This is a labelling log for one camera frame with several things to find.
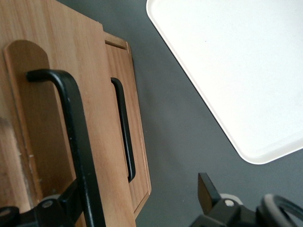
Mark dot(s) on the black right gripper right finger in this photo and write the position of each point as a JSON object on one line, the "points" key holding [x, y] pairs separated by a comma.
{"points": [[208, 201]]}

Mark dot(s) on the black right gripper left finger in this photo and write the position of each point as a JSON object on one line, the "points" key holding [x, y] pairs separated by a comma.
{"points": [[64, 210]]}

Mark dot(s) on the wooden drawer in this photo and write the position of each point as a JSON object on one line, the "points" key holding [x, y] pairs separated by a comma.
{"points": [[116, 66], [94, 94]]}

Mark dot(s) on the white rectangular tray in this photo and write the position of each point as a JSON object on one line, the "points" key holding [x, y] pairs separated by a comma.
{"points": [[236, 71]]}

